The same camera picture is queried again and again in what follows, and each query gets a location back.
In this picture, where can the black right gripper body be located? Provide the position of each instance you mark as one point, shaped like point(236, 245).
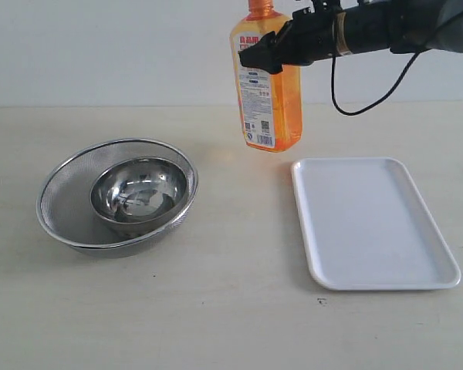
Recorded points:
point(309, 36)

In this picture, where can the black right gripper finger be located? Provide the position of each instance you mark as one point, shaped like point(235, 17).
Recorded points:
point(262, 55)

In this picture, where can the orange dish soap pump bottle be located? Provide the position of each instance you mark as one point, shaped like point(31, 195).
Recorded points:
point(270, 106)

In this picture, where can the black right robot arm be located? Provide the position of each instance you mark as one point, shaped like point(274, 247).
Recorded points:
point(400, 26)

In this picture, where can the small stainless steel bowl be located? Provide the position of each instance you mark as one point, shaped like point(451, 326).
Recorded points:
point(135, 197)

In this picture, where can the white plastic tray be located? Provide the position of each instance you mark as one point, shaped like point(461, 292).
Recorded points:
point(366, 227)

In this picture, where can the steel mesh colander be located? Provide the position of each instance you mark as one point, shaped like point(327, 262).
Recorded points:
point(63, 205)

